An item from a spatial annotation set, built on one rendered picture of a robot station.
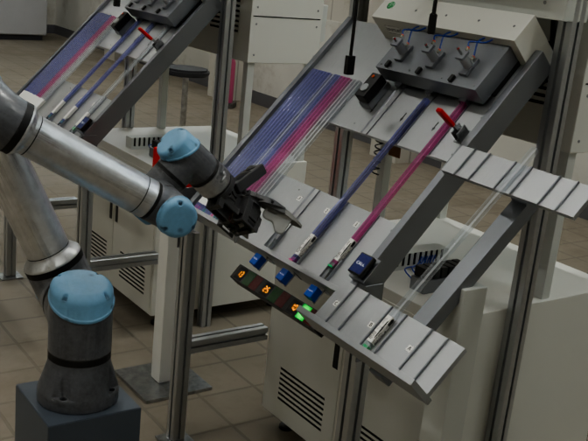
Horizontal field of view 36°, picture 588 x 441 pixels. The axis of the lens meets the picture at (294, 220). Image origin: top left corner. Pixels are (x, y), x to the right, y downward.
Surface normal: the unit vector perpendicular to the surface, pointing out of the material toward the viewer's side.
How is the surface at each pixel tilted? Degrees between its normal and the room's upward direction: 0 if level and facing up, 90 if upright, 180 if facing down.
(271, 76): 90
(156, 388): 0
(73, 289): 8
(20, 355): 0
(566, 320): 90
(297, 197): 47
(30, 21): 90
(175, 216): 90
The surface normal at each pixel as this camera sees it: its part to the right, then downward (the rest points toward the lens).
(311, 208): -0.53, -0.59
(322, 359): -0.81, 0.08
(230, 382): 0.10, -0.96
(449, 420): 0.54, 0.29
